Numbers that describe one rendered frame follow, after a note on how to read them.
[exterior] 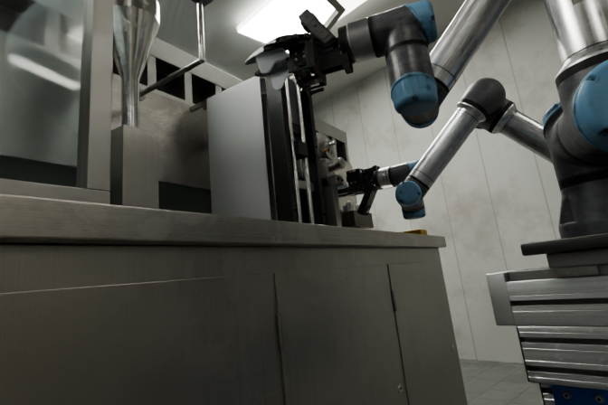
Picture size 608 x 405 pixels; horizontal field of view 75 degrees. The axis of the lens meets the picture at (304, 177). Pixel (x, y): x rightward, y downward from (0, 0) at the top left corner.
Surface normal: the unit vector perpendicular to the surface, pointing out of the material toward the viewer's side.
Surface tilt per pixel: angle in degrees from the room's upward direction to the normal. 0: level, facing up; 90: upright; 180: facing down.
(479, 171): 90
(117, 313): 90
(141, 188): 90
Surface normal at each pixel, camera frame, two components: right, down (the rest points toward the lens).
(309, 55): -0.37, -0.33
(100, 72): 0.82, -0.22
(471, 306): -0.73, -0.10
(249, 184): -0.56, -0.15
